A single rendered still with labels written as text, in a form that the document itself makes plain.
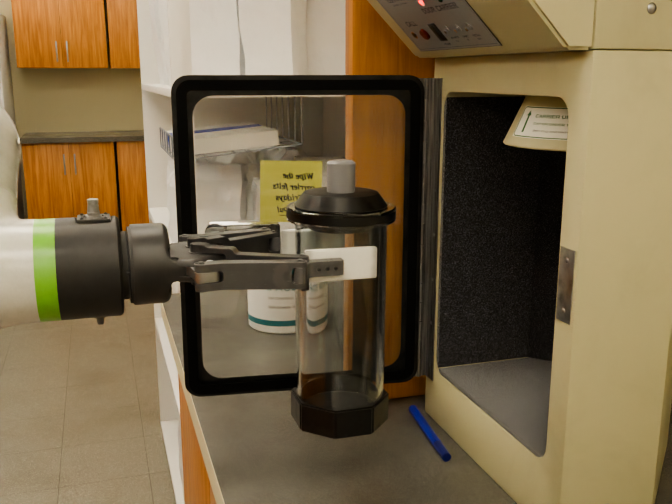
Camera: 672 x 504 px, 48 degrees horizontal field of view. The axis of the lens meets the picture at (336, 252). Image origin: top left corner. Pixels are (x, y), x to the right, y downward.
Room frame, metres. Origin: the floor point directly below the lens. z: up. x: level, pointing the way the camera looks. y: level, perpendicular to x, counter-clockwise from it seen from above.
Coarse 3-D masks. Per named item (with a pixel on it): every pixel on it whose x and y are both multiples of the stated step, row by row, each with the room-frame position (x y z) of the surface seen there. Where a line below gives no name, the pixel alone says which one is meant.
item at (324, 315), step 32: (384, 224) 0.71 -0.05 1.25; (384, 256) 0.73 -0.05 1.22; (320, 288) 0.70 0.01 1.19; (352, 288) 0.70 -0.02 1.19; (384, 288) 0.73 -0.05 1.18; (320, 320) 0.70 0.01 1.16; (352, 320) 0.70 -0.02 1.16; (384, 320) 0.73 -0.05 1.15; (320, 352) 0.70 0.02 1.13; (352, 352) 0.70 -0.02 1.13; (384, 352) 0.74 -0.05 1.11; (320, 384) 0.70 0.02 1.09; (352, 384) 0.70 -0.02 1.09
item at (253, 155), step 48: (240, 96) 0.91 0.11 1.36; (288, 96) 0.92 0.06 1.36; (336, 96) 0.93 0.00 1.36; (384, 96) 0.94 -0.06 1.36; (240, 144) 0.91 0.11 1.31; (288, 144) 0.92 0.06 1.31; (336, 144) 0.93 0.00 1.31; (384, 144) 0.94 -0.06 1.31; (240, 192) 0.91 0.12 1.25; (288, 192) 0.92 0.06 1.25; (384, 192) 0.94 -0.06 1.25; (240, 336) 0.91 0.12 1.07; (288, 336) 0.92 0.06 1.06
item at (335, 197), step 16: (336, 160) 0.75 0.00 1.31; (336, 176) 0.73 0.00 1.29; (352, 176) 0.73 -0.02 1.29; (304, 192) 0.74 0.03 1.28; (320, 192) 0.73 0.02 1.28; (336, 192) 0.73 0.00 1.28; (352, 192) 0.73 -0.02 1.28; (368, 192) 0.74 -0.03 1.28; (304, 208) 0.71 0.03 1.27; (320, 208) 0.70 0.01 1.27; (336, 208) 0.70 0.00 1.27; (352, 208) 0.70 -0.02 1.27; (368, 208) 0.71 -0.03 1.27; (384, 208) 0.73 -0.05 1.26
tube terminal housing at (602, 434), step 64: (640, 0) 0.68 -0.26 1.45; (448, 64) 0.93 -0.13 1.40; (512, 64) 0.79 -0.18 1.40; (576, 64) 0.69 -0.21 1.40; (640, 64) 0.68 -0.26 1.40; (576, 128) 0.68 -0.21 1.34; (640, 128) 0.68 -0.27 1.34; (576, 192) 0.67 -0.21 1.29; (640, 192) 0.68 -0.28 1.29; (576, 256) 0.67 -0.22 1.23; (640, 256) 0.68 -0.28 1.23; (576, 320) 0.66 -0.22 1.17; (640, 320) 0.69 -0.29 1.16; (448, 384) 0.90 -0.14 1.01; (576, 384) 0.67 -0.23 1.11; (640, 384) 0.69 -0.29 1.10; (512, 448) 0.75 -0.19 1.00; (576, 448) 0.67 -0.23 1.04; (640, 448) 0.69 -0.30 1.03
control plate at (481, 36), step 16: (384, 0) 0.89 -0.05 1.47; (400, 0) 0.86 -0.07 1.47; (416, 0) 0.82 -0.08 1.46; (432, 0) 0.79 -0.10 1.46; (448, 0) 0.76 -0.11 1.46; (464, 0) 0.74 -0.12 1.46; (400, 16) 0.89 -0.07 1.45; (416, 16) 0.86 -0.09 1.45; (432, 16) 0.82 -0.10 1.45; (448, 16) 0.79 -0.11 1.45; (464, 16) 0.76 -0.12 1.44; (416, 32) 0.89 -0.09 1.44; (432, 32) 0.85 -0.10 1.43; (448, 32) 0.82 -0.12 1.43; (464, 32) 0.79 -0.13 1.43; (480, 32) 0.76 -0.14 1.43; (432, 48) 0.89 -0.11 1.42; (448, 48) 0.85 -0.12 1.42
